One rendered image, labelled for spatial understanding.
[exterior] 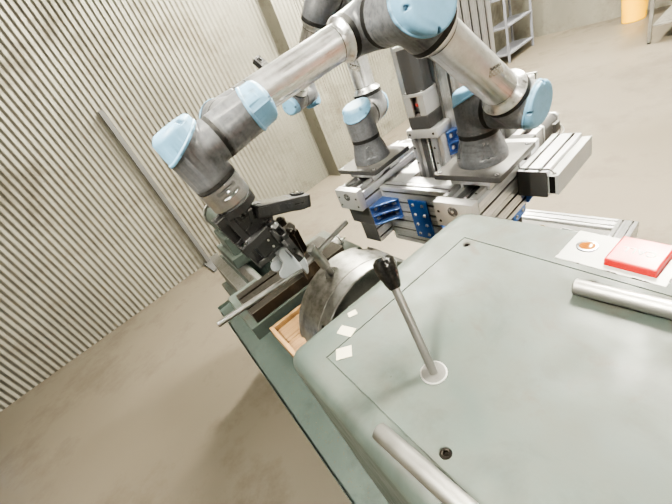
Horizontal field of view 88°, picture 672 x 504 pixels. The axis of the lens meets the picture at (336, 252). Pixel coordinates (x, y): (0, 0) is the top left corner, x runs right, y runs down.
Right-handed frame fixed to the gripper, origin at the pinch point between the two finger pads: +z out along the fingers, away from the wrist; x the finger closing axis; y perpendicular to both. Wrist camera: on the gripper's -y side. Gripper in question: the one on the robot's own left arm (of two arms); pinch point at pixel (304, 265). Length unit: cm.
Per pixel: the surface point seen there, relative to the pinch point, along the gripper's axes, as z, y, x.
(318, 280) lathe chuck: 6.7, -0.4, -1.8
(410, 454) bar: -0.7, 11.5, 41.4
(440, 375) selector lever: 3.2, 1.9, 36.5
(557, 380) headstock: 4.9, -5.7, 47.0
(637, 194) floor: 172, -210, -26
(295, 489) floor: 119, 66, -51
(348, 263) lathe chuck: 6.9, -7.4, 1.6
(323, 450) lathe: 70, 34, -18
